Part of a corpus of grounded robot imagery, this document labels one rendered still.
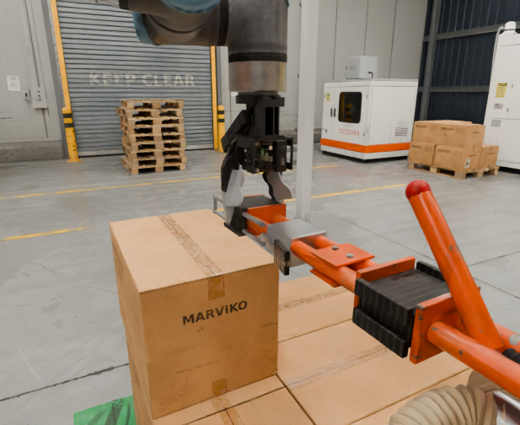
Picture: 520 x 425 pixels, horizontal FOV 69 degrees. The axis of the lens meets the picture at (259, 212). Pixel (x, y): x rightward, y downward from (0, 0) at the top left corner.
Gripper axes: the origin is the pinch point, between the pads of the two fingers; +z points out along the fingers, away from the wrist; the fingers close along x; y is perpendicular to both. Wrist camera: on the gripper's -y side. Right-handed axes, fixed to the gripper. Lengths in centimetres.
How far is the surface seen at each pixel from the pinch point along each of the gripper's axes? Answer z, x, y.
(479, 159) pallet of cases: 92, 625, -353
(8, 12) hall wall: -177, -81, -922
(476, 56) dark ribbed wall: -120, 1067, -691
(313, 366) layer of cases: 66, 36, -28
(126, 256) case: 26, -15, -54
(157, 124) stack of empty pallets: 32, 136, -657
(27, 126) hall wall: 45, -83, -922
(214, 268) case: 26.3, 4.8, -33.9
